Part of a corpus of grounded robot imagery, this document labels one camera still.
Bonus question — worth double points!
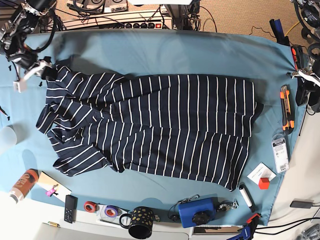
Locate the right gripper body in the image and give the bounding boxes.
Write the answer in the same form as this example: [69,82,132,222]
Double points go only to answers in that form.
[7,52,54,81]

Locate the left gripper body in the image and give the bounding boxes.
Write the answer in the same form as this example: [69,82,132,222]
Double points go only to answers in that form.
[291,56,320,87]

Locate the navy white striped t-shirt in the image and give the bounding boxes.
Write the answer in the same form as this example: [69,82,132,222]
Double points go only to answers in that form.
[36,65,264,191]

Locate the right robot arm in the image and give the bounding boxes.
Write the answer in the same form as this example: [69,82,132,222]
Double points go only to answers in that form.
[0,0,58,83]

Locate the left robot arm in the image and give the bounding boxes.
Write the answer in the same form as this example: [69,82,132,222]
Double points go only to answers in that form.
[291,0,320,113]

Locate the orange black clamp tool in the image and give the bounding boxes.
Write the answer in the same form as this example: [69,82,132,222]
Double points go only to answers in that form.
[291,44,305,71]

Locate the black computer mouse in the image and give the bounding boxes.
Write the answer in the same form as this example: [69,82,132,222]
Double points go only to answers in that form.
[311,101,320,113]

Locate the orange black utility knife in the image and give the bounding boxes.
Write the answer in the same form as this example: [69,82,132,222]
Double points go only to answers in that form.
[280,85,295,135]

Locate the light blue table cloth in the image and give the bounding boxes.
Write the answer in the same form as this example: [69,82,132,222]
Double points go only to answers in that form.
[0,29,297,225]

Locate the blue black bar clamp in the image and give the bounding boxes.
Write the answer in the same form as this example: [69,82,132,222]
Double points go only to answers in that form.
[269,19,290,46]

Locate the clear plastic blister pack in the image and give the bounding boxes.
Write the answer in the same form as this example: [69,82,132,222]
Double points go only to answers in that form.
[271,133,290,173]

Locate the translucent white plastic cup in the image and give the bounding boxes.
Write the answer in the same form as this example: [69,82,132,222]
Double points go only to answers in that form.
[0,126,17,155]

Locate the white card packet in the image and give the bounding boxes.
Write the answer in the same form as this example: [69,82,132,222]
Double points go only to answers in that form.
[247,162,276,185]

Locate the red small cube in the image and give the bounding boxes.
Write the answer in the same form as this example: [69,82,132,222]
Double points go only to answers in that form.
[258,177,270,190]

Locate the tan cardboard sheet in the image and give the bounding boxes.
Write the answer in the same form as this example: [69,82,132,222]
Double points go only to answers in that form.
[37,171,72,202]

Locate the orange brown bottle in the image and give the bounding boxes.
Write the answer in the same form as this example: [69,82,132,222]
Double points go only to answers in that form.
[9,168,39,204]

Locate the black power adapter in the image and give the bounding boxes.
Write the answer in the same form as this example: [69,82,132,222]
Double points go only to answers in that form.
[290,199,314,209]

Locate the white black marker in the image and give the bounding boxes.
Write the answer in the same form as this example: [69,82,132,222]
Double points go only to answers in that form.
[239,184,255,213]

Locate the red tape roll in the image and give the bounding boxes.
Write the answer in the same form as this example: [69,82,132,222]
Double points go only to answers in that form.
[83,201,97,213]

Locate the metal carabiner keyring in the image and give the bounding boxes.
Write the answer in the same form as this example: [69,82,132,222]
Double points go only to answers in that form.
[217,200,239,213]

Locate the black remote control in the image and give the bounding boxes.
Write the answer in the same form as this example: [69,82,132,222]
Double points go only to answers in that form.
[64,194,78,224]

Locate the purple tape roll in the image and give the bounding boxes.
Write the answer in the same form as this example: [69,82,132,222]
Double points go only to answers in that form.
[104,205,119,218]

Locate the blue orange bottom clamp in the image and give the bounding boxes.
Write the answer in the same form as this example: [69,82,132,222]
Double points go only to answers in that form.
[227,213,261,240]

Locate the blue box black knob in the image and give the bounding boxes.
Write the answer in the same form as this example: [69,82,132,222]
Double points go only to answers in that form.
[178,197,217,228]

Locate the black mug gold dots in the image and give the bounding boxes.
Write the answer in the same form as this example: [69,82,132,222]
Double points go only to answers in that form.
[119,206,154,240]

